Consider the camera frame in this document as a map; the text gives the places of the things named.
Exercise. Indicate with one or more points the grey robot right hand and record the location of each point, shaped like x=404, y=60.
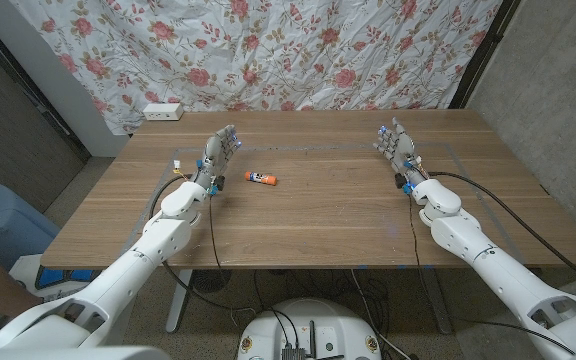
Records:
x=402, y=147

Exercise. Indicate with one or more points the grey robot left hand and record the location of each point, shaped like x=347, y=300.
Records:
x=215, y=152

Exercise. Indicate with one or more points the glue stick body with label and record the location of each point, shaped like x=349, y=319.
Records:
x=255, y=176

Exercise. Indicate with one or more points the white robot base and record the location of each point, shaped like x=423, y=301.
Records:
x=328, y=330

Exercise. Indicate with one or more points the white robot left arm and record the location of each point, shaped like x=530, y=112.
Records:
x=118, y=280

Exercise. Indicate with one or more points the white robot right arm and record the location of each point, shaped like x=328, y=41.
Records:
x=498, y=272

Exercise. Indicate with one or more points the white power strip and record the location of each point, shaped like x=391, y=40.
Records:
x=162, y=111

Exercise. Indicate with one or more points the floral backdrop cloth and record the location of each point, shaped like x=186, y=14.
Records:
x=268, y=50

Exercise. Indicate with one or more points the black backdrop pole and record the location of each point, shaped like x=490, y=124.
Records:
x=483, y=55

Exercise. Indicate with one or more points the black round floor object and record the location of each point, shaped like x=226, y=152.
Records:
x=210, y=281

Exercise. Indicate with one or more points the white table leg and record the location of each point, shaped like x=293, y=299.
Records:
x=178, y=300

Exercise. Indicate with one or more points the grey table leg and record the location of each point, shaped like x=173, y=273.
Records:
x=435, y=305

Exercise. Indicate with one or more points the white and blue floor box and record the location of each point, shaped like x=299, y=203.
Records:
x=58, y=277

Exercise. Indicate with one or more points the blue plastic bin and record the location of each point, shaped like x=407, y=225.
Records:
x=3, y=225

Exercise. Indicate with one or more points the white robot torso edge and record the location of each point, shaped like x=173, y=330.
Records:
x=68, y=353

